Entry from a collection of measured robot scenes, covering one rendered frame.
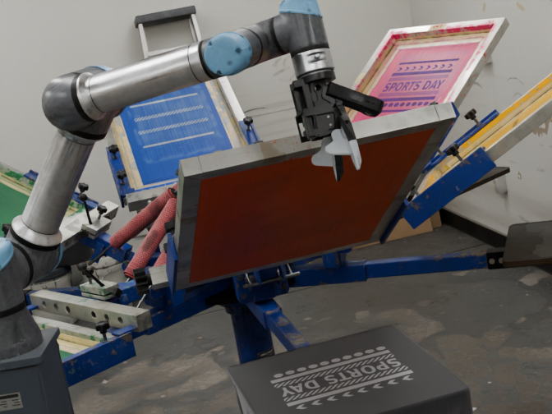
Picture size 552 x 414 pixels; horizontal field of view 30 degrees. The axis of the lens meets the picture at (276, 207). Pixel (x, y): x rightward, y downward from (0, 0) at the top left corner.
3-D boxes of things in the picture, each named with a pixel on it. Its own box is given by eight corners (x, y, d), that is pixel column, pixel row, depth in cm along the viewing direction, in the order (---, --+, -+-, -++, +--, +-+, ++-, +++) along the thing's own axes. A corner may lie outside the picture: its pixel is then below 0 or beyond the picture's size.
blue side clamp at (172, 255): (195, 255, 248) (187, 228, 250) (174, 260, 247) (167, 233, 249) (190, 291, 275) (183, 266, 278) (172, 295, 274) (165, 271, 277)
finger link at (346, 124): (346, 153, 190) (330, 121, 195) (355, 151, 190) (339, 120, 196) (347, 135, 186) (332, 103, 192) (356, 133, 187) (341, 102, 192)
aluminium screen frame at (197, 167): (457, 117, 214) (450, 100, 216) (183, 177, 202) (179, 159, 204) (379, 241, 287) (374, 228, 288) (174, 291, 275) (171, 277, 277)
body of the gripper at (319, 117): (301, 146, 197) (287, 85, 198) (344, 137, 199) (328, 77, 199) (310, 140, 189) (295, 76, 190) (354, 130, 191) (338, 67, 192)
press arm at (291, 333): (375, 428, 231) (371, 403, 230) (350, 435, 230) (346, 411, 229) (253, 289, 349) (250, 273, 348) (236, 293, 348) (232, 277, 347)
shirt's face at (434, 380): (469, 389, 222) (468, 387, 222) (276, 443, 213) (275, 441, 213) (391, 326, 268) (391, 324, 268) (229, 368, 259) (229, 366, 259)
